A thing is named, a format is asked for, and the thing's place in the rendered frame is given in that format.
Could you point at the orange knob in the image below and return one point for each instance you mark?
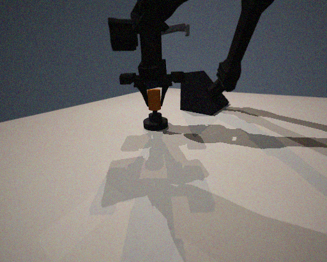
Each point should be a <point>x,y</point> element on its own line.
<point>154,101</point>

